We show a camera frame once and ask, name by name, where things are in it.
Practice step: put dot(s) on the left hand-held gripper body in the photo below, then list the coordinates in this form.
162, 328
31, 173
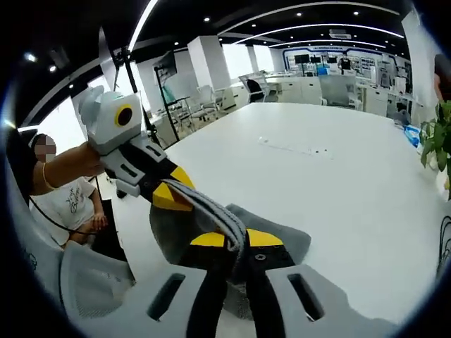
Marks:
109, 130

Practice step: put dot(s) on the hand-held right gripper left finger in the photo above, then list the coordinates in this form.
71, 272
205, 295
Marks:
208, 281

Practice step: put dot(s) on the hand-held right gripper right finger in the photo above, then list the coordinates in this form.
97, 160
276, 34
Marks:
267, 281

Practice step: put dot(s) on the grey towel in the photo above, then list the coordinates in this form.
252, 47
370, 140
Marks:
275, 225

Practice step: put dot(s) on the person's left hand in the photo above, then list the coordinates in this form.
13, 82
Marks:
74, 163

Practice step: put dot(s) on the black tripod stand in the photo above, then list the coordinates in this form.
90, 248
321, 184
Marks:
131, 75

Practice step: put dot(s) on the black monitor on stand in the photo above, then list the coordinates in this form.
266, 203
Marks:
165, 65

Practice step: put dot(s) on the white office chair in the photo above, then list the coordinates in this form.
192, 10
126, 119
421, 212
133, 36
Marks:
211, 96

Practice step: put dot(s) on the white table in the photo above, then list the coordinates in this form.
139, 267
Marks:
317, 197

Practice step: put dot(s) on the grey mesh office chair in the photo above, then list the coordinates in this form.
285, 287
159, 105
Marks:
95, 278

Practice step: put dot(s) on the person's white printed shirt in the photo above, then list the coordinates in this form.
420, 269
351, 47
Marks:
31, 246

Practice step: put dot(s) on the white chair with black jacket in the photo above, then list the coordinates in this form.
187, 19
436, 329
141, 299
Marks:
255, 88

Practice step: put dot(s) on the white office counter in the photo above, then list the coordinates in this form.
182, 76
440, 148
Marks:
303, 88

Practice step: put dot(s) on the grey high-back office chair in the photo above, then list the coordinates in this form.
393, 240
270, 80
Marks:
338, 89

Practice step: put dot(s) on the blue packet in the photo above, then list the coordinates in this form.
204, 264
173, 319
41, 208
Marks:
412, 135

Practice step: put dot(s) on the potted green plant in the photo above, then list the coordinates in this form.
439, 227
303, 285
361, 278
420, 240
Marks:
438, 141

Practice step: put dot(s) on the ceiling air conditioner unit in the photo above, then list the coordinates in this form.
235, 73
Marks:
340, 34

